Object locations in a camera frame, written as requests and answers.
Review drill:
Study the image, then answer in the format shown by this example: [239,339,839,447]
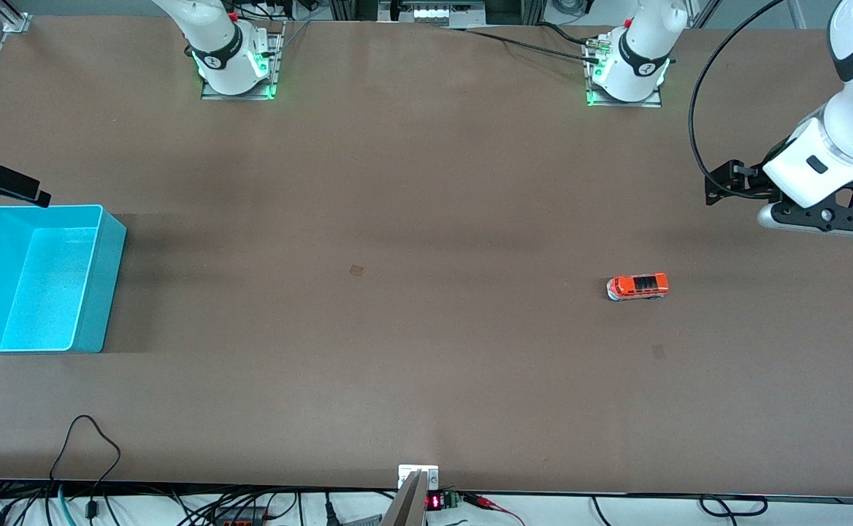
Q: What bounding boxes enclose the orange toy bus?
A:
[606,272,670,302]

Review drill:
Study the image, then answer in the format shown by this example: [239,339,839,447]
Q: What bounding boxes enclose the blue plastic box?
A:
[0,205,127,354]

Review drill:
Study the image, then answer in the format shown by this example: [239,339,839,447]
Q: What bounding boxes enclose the lit device on rack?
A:
[379,0,487,25]

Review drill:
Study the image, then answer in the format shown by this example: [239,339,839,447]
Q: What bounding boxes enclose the orange black power strip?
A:
[211,504,275,526]

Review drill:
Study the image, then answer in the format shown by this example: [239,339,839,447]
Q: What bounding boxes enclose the black left camera mount bracket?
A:
[771,175,853,236]

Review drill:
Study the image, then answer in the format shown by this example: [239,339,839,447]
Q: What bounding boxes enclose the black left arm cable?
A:
[689,0,789,200]

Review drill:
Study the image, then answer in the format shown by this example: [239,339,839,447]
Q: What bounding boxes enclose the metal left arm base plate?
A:
[586,35,664,109]

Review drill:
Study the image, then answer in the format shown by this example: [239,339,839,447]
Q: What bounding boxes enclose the aluminium frame corner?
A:
[0,0,33,34]

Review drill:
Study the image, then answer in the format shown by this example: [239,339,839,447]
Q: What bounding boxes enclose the short black table cable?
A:
[536,22,613,47]

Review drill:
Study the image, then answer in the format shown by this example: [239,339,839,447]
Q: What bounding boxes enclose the long black table cable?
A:
[443,26,601,64]

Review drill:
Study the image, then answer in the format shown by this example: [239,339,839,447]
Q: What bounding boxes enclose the black coiled cable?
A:
[698,495,769,519]

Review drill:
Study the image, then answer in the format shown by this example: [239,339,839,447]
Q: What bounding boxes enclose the teal cable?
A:
[56,484,78,526]

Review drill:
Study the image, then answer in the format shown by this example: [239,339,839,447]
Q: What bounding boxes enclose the thin black looped cable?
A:
[48,415,122,521]

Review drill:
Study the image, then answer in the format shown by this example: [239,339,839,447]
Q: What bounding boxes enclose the black cable bundle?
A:
[0,481,398,526]

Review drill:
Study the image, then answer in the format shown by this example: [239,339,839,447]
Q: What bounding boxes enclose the red clip wires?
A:
[462,493,527,526]

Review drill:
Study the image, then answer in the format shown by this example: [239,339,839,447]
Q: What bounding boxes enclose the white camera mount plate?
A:
[398,465,440,491]

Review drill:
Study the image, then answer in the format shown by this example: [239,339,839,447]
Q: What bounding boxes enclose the grey metal camera bar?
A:
[380,470,428,526]

